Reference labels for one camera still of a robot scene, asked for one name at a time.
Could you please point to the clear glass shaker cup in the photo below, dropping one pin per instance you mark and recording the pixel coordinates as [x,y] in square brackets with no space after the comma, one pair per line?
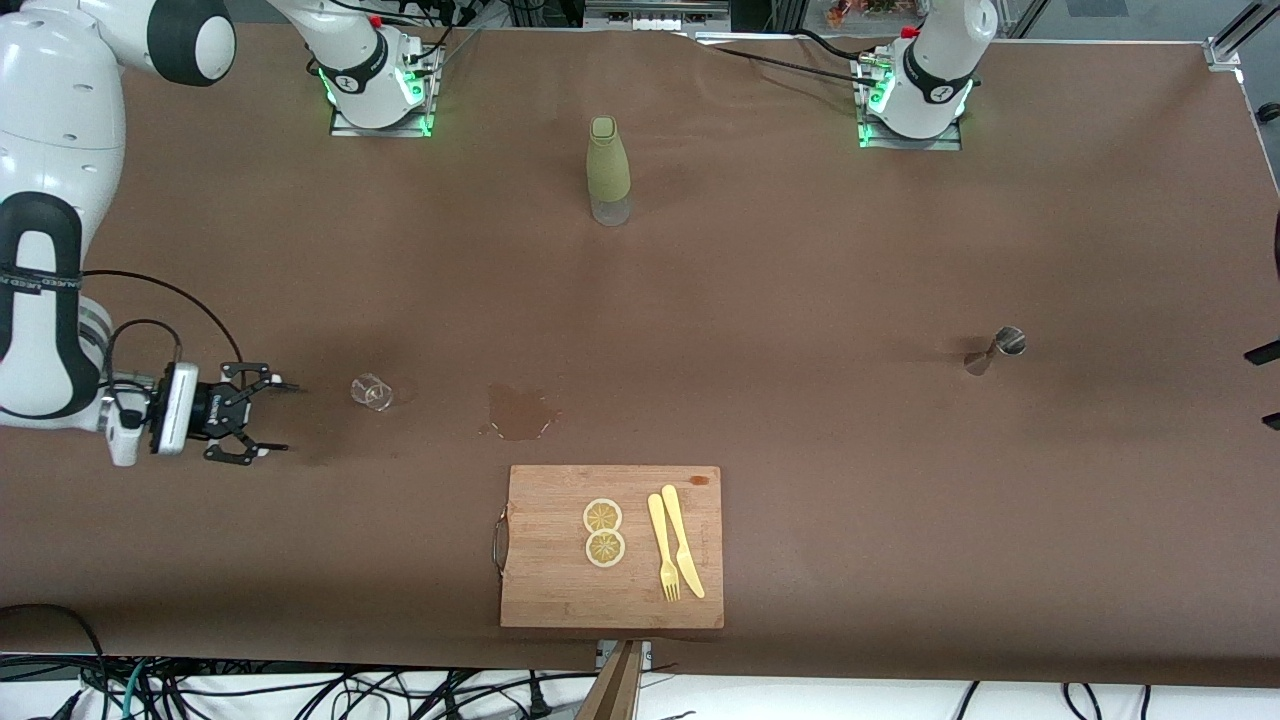
[372,393]

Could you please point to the yellow plastic knife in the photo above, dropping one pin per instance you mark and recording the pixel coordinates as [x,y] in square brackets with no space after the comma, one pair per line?
[675,525]

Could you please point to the lemon slice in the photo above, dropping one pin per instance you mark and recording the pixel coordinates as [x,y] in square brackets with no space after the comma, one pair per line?
[605,549]
[602,516]

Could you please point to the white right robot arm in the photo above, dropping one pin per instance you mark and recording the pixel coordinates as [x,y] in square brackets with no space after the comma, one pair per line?
[50,100]

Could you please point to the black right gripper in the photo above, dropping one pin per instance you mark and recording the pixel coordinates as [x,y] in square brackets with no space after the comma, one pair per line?
[213,410]

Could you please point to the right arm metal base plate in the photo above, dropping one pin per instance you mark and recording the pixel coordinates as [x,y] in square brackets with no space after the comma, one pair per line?
[400,131]

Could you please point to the brown liquid spill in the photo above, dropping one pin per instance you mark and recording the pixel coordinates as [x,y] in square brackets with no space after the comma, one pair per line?
[515,410]

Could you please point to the small metal bracket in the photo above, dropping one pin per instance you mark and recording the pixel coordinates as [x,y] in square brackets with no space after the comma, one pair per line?
[647,652]

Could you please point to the green sleeved bottle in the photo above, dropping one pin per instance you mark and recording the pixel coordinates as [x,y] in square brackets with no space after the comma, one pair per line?
[608,170]

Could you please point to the grey equipment box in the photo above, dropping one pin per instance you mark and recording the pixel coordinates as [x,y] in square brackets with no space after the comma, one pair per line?
[650,15]

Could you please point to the wooden cutting board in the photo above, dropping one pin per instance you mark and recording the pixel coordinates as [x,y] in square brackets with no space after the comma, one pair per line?
[560,580]

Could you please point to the aluminium frame corner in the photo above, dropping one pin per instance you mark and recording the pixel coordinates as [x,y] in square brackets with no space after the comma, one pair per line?
[1235,35]

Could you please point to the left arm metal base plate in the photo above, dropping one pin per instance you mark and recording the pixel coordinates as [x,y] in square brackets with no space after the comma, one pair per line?
[910,143]

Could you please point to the yellow plastic fork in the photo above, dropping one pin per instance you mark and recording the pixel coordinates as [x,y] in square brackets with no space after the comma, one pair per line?
[657,530]

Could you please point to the steel jigger measuring cup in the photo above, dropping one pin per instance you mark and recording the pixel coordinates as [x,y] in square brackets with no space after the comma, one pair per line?
[1010,342]

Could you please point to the wooden post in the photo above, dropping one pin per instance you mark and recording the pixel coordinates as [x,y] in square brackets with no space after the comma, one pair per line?
[615,690]

